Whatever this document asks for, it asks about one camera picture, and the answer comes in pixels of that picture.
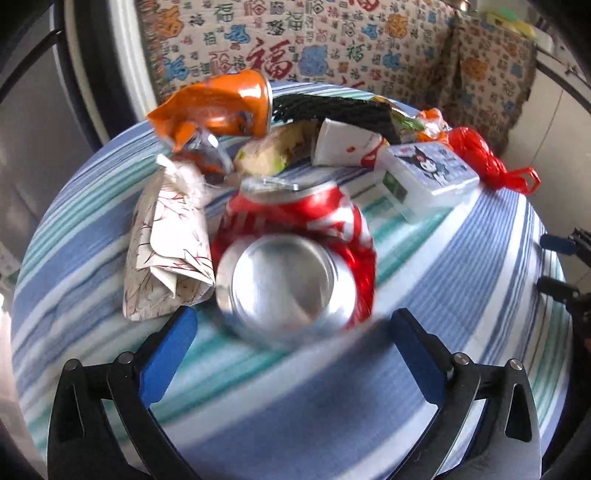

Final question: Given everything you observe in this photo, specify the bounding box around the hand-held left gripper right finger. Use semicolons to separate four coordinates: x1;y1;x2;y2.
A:
390;308;542;480

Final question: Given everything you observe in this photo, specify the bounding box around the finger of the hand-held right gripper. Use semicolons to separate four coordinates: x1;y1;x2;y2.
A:
540;227;591;260
536;275;591;315

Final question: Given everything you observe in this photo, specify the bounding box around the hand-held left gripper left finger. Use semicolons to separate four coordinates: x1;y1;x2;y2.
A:
47;305;199;480

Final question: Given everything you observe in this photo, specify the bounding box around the crushed red soda can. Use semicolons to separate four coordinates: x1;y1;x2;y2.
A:
210;178;377;347

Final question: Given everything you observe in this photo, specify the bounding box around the beige snack wrapper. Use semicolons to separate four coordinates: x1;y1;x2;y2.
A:
233;121;324;177

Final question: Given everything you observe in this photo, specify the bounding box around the blue striped tablecloth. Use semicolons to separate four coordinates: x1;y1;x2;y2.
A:
9;78;575;480

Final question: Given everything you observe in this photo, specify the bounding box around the red plastic bag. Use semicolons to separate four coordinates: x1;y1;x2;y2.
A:
448;127;542;193

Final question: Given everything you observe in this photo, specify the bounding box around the white paper bag red pattern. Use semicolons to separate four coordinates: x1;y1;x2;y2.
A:
122;154;218;322

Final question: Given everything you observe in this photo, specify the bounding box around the clear plastic box cartoon print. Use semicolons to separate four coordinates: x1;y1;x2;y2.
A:
374;141;481;225

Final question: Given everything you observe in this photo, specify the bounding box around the printed armrest cloth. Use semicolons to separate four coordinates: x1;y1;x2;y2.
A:
443;14;539;155

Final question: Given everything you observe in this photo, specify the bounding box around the green snack wrapper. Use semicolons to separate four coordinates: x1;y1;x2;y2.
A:
388;104;423;139

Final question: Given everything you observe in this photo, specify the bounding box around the orange silver foil wrapper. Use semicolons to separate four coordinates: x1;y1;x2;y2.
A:
175;122;236;176

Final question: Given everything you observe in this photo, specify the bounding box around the yellow green packet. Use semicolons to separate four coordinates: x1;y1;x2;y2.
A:
485;11;536;38

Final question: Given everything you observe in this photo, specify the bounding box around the white paper carton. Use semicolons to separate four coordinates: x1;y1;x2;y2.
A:
311;117;391;168

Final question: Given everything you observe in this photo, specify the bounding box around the crushed orange soda can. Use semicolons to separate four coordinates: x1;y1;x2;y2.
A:
147;70;274;153

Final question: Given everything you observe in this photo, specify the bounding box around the black foam fruit net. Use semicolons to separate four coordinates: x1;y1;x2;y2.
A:
270;92;402;144

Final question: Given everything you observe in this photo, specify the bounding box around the printed sofa blanket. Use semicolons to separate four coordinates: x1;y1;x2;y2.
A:
134;0;462;116

